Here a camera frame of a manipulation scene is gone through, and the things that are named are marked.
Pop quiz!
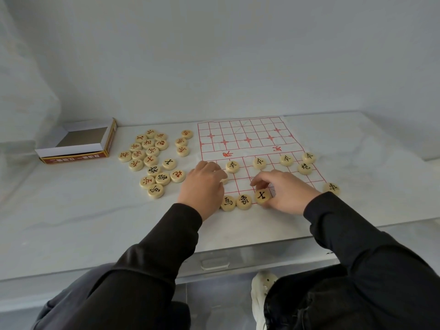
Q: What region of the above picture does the person's right forearm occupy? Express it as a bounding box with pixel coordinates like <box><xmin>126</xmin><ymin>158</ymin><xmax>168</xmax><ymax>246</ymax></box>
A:
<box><xmin>264</xmin><ymin>191</ymin><xmax>440</xmax><ymax>330</ymax></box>

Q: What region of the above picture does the person's right hand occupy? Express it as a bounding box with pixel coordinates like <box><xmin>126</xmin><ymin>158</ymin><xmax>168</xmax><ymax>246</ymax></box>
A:
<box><xmin>250</xmin><ymin>169</ymin><xmax>322</xmax><ymax>216</ymax></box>

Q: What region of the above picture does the pile of wooden xiangqi pieces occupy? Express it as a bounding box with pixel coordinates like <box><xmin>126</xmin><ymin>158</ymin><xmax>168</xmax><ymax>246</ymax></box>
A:
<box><xmin>118</xmin><ymin>128</ymin><xmax>194</xmax><ymax>199</ymax></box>

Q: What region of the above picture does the red grid xiangqi board sheet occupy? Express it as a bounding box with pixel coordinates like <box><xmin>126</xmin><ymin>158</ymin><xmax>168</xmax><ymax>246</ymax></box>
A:
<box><xmin>197</xmin><ymin>115</ymin><xmax>327</xmax><ymax>205</ymax></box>

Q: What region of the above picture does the person's left hand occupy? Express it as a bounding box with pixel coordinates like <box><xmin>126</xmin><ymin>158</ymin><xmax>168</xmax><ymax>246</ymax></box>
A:
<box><xmin>177</xmin><ymin>160</ymin><xmax>229</xmax><ymax>222</ymax></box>

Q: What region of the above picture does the sheer white curtain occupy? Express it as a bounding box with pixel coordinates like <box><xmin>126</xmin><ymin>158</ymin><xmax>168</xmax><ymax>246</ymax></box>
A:
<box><xmin>0</xmin><ymin>0</ymin><xmax>62</xmax><ymax>203</ymax></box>

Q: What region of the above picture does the person's white perforated shoe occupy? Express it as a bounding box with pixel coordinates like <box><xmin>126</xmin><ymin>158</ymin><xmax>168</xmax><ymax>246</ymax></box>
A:
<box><xmin>251</xmin><ymin>271</ymin><xmax>278</xmax><ymax>330</ymax></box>

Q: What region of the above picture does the metal drawer handle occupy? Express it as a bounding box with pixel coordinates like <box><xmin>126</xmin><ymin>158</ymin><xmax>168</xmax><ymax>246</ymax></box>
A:
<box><xmin>200</xmin><ymin>259</ymin><xmax>230</xmax><ymax>271</ymax></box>

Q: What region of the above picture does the grey desk drawer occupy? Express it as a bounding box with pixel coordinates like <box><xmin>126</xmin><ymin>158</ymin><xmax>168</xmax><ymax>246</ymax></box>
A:
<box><xmin>177</xmin><ymin>236</ymin><xmax>339</xmax><ymax>284</ymax></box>

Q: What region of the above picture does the white cardboard box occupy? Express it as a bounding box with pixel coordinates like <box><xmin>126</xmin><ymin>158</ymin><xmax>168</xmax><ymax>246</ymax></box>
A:
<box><xmin>35</xmin><ymin>117</ymin><xmax>118</xmax><ymax>165</ymax></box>

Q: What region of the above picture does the person's left forearm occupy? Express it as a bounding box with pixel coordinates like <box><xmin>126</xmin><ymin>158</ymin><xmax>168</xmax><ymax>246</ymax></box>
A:
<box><xmin>33</xmin><ymin>203</ymin><xmax>204</xmax><ymax>330</ymax></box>

